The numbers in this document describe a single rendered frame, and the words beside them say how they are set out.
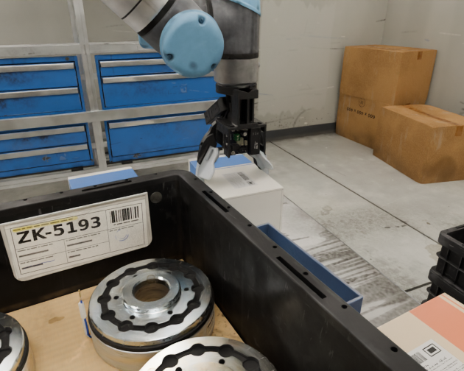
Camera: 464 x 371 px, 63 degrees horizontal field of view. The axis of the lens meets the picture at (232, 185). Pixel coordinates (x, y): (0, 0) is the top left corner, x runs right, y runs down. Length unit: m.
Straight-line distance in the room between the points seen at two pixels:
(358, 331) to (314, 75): 3.41
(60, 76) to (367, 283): 1.74
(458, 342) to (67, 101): 1.91
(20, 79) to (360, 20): 2.81
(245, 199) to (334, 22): 3.07
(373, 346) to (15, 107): 2.00
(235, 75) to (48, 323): 0.44
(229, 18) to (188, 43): 0.17
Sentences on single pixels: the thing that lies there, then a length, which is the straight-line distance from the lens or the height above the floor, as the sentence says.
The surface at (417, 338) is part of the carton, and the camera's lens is 0.46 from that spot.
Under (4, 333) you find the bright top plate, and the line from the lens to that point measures 0.35.
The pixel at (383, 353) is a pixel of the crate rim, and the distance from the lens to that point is 0.21.
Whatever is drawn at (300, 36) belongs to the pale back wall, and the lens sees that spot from 3.45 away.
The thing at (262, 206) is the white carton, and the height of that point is 0.76.
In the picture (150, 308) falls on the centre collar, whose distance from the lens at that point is 0.32.
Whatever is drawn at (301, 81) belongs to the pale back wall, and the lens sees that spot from 3.52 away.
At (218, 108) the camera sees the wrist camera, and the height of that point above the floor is 0.92.
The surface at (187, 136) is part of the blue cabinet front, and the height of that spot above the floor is 0.41.
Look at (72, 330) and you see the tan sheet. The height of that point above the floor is 0.83.
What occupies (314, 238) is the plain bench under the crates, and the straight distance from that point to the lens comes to 0.71.
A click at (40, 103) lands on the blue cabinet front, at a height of 0.67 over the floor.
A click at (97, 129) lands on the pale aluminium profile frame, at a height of 0.52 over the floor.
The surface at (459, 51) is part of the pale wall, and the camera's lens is 3.47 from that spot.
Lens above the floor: 1.08
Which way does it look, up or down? 25 degrees down
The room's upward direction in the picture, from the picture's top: straight up
